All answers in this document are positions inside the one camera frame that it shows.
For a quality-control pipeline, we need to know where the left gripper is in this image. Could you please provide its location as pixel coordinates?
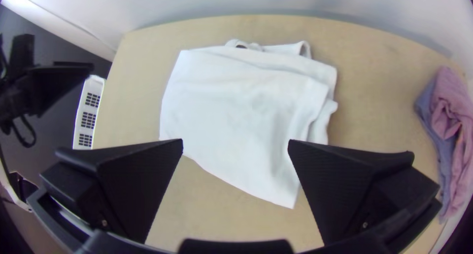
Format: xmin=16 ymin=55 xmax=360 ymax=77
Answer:
xmin=0 ymin=61 xmax=95 ymax=124

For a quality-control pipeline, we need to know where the pink garment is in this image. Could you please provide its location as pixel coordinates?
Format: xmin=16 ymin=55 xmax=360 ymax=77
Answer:
xmin=430 ymin=65 xmax=473 ymax=218

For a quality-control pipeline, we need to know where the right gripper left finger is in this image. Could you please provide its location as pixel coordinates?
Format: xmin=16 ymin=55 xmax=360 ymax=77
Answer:
xmin=39 ymin=138 xmax=184 ymax=244

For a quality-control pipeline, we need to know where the white t-shirt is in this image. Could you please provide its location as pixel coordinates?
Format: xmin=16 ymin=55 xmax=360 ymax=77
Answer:
xmin=158 ymin=38 xmax=339 ymax=210

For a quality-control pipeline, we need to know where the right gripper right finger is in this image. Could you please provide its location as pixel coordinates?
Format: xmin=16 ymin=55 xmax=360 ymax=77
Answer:
xmin=288 ymin=139 xmax=443 ymax=247

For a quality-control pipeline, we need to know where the white laundry basket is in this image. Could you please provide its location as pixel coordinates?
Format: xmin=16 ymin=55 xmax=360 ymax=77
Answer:
xmin=72 ymin=74 xmax=106 ymax=151

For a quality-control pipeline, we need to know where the black cable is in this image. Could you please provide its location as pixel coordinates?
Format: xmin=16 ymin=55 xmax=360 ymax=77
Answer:
xmin=10 ymin=114 xmax=38 ymax=149

